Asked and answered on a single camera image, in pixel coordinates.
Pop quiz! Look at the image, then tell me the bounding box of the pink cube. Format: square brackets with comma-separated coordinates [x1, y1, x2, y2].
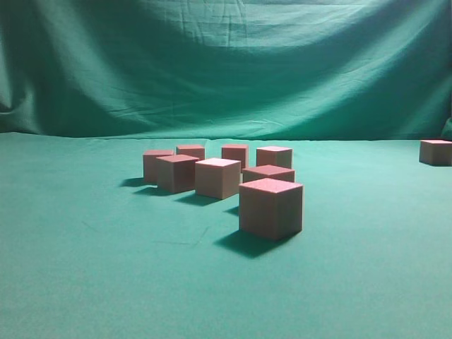
[242, 165, 295, 183]
[143, 150, 174, 184]
[239, 178, 304, 241]
[419, 140, 451, 166]

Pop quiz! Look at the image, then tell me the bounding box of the pink cube placed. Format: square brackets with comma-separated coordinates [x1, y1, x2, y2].
[195, 158, 241, 199]
[176, 144, 206, 160]
[156, 155, 199, 194]
[256, 146, 293, 169]
[222, 144, 249, 171]

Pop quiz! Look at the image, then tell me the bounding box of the green cloth backdrop and cover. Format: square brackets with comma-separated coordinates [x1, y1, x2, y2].
[1, 1, 451, 338]

